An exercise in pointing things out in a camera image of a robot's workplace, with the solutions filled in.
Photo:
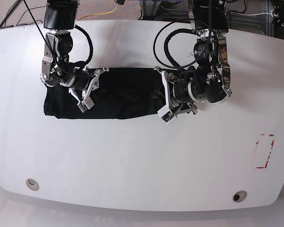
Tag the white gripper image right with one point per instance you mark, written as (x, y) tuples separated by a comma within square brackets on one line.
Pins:
[(179, 96)]

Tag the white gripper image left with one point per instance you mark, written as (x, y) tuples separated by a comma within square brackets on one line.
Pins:
[(81, 88)]

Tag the black t-shirt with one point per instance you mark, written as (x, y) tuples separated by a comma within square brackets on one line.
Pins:
[(123, 93)]

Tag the red tape rectangle marking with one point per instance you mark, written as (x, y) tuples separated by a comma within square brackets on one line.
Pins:
[(263, 150)]

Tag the black cable image left arm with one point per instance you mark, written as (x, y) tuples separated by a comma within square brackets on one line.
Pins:
[(80, 47)]

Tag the black cable image arm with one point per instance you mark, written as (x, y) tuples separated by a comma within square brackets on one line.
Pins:
[(80, 47), (174, 44)]

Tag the black cable image right arm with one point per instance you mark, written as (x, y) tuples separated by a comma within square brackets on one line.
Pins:
[(174, 44)]

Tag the left table cable grommet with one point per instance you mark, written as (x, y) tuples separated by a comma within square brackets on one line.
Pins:
[(32, 184)]

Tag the table cable grommet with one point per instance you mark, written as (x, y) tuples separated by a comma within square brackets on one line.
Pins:
[(239, 196), (32, 184)]

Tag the right table cable grommet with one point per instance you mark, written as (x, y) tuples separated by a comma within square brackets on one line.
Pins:
[(239, 196)]

